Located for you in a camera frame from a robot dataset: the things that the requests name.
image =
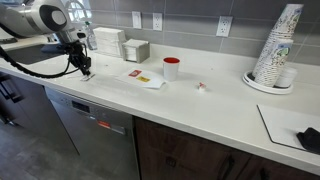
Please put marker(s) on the kitchen sink basin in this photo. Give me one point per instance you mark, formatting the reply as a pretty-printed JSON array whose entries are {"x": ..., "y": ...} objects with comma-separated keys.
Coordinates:
[{"x": 30, "y": 53}]

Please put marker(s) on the dark wood cabinet with doors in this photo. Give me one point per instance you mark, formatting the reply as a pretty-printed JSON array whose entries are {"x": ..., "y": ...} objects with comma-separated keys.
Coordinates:
[{"x": 193, "y": 156}]

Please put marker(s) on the flat white board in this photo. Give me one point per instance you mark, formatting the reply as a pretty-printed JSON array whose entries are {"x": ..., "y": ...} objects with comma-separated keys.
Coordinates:
[{"x": 283, "y": 123}]

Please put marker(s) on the white cup with red inside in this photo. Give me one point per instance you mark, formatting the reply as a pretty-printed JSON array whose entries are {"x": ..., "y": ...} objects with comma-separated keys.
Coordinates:
[{"x": 171, "y": 71}]

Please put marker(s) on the dark wood sink cabinet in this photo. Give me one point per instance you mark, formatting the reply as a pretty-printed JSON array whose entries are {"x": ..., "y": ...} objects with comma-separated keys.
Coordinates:
[{"x": 33, "y": 113}]

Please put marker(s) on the white light switch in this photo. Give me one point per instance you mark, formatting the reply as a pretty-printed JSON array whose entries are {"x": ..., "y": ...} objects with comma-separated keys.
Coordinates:
[{"x": 136, "y": 20}]

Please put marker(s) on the white wall outlet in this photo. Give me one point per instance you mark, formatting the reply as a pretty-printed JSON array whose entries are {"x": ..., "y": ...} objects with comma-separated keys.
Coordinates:
[
  {"x": 157, "y": 21},
  {"x": 224, "y": 26}
]

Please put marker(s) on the white stack of lids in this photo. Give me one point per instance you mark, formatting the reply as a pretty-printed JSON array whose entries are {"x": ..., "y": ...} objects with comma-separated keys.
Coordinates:
[{"x": 288, "y": 78}]

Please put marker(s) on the stainless steel dishwasher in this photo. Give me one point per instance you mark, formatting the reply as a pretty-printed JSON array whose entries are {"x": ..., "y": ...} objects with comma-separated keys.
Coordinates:
[{"x": 100, "y": 146}]

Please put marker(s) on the yellow sachet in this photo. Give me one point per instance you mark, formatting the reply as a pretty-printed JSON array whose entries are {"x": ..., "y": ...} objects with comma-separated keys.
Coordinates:
[{"x": 143, "y": 79}]

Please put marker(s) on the grey napkin holder box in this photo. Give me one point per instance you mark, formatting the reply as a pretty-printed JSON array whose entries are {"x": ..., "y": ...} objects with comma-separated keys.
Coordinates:
[{"x": 142, "y": 51}]

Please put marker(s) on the large stack of paper towels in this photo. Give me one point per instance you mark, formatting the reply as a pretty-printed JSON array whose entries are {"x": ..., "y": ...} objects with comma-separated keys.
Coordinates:
[{"x": 108, "y": 40}]

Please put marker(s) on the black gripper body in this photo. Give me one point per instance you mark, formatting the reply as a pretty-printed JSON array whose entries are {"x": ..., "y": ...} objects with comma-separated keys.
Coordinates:
[{"x": 80, "y": 55}]

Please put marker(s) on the small black object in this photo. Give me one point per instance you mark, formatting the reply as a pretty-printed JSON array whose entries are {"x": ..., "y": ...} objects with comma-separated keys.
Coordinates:
[{"x": 310, "y": 140}]

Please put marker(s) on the white napkin holding two sachets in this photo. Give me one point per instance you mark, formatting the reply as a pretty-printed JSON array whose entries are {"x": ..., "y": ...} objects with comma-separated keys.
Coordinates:
[{"x": 151, "y": 81}]

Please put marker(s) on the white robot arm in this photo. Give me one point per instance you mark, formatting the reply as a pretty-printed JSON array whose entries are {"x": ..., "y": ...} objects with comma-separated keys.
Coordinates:
[{"x": 30, "y": 16}]

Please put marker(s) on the round white tray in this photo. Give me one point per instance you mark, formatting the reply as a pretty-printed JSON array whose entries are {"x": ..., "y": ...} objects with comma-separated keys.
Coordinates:
[{"x": 253, "y": 85}]

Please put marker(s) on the small white napkin pile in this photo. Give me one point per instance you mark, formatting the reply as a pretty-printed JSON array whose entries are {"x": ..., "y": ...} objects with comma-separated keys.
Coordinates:
[{"x": 129, "y": 54}]

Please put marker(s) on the clear bottle with green cap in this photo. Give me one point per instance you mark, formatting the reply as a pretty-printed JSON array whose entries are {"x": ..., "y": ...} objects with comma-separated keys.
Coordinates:
[{"x": 90, "y": 38}]

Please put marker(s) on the small creamer cup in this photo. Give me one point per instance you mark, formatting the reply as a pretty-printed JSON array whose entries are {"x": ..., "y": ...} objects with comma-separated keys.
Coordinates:
[{"x": 201, "y": 86}]

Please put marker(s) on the short stack of paper cups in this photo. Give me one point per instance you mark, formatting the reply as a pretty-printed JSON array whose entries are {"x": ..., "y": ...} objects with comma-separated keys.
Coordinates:
[{"x": 276, "y": 63}]

